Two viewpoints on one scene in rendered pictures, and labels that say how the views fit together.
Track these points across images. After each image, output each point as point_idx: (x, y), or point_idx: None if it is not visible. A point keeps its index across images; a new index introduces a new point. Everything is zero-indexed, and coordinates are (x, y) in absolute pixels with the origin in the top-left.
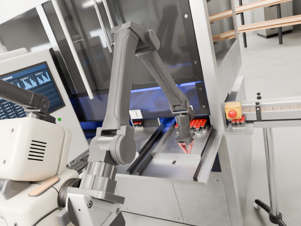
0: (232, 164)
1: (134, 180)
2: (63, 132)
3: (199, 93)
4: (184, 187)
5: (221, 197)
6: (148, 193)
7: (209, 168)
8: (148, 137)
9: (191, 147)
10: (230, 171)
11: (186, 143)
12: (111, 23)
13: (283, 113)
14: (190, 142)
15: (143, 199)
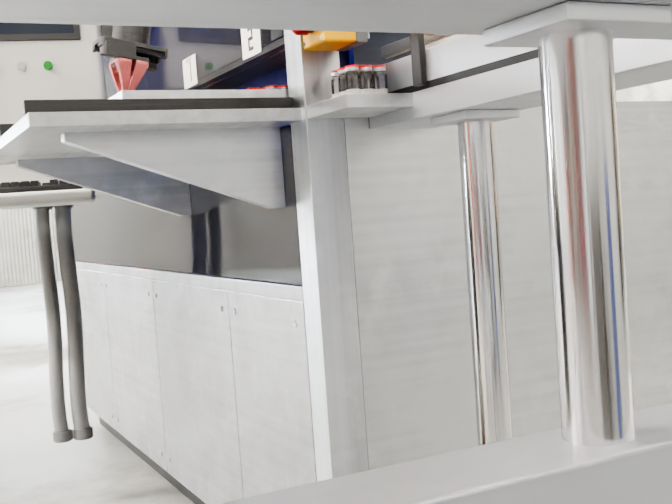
0: (345, 268)
1: (182, 334)
2: None
3: None
4: (248, 362)
5: (303, 408)
6: (198, 393)
7: (95, 111)
8: None
9: (126, 78)
10: (315, 278)
11: (100, 50)
12: None
13: (468, 44)
14: (113, 50)
15: (191, 417)
